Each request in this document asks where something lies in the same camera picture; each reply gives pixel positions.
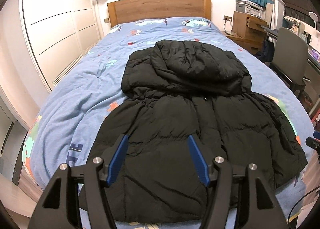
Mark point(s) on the grey chair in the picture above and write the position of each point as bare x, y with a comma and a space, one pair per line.
290, 60

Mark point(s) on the white printer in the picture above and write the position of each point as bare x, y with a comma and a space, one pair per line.
248, 7

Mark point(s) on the white desk lamp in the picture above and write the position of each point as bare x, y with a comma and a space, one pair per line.
314, 17

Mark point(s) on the wall socket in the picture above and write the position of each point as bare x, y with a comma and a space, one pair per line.
227, 18

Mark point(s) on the blue patterned bed duvet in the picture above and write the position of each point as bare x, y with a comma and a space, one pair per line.
69, 120

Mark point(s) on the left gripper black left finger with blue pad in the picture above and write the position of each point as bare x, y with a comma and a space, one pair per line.
58, 206

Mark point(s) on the black puffer jacket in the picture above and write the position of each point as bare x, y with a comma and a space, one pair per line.
179, 88

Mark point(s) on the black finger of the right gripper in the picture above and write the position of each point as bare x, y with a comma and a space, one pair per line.
314, 142

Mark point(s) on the wooden headboard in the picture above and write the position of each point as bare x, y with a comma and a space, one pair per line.
124, 11

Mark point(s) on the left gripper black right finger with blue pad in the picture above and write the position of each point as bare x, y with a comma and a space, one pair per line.
257, 204

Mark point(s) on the white wardrobe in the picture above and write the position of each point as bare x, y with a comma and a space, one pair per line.
60, 33

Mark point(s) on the wooden drawer cabinet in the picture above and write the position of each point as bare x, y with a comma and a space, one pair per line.
247, 32

